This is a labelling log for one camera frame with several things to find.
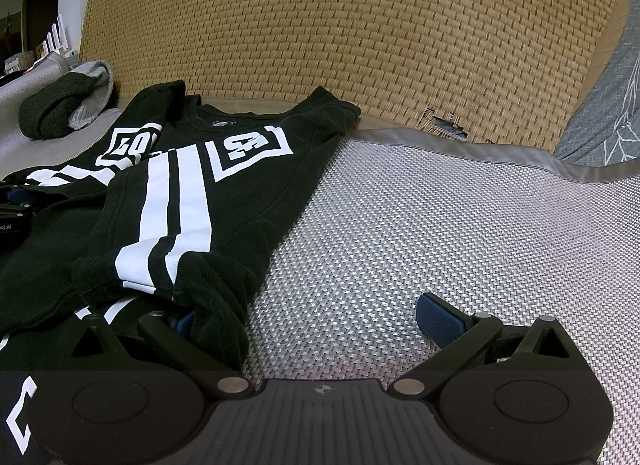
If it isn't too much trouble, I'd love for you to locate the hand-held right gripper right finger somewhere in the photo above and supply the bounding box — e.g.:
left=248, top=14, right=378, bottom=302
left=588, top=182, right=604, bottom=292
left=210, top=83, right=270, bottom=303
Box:
left=389, top=291, right=606, bottom=400

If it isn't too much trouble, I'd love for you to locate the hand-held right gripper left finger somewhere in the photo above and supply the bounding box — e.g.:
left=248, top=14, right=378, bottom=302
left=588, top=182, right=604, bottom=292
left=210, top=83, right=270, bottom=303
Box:
left=30, top=310, right=253, bottom=401

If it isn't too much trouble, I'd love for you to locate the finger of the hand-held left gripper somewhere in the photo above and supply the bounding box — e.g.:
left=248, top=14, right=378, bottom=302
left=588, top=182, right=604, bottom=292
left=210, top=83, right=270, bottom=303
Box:
left=0, top=184, right=32, bottom=208

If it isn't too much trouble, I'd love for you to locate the black white-print t-shirt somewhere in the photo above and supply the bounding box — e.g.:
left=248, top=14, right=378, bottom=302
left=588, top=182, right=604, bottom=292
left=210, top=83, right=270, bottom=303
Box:
left=0, top=80, right=362, bottom=457

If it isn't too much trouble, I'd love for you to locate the dark grey folded garment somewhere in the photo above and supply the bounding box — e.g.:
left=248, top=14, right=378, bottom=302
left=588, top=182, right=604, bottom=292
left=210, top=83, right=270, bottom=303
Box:
left=18, top=60, right=118, bottom=140

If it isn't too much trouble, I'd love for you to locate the white router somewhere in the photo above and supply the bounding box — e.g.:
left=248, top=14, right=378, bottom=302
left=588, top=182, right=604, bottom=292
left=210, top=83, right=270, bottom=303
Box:
left=40, top=15, right=83, bottom=58

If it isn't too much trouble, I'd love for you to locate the dark wooden door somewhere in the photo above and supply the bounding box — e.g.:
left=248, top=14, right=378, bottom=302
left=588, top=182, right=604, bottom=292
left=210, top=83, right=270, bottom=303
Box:
left=22, top=0, right=61, bottom=56

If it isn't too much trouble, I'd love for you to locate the grey line-patterned sheet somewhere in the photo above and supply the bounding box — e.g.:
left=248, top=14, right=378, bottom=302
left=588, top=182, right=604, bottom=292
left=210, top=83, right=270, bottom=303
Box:
left=552, top=5, right=640, bottom=166

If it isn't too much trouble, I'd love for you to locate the woven rattan mattress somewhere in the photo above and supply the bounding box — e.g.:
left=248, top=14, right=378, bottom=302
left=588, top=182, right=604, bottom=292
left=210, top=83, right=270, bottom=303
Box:
left=80, top=0, right=636, bottom=146

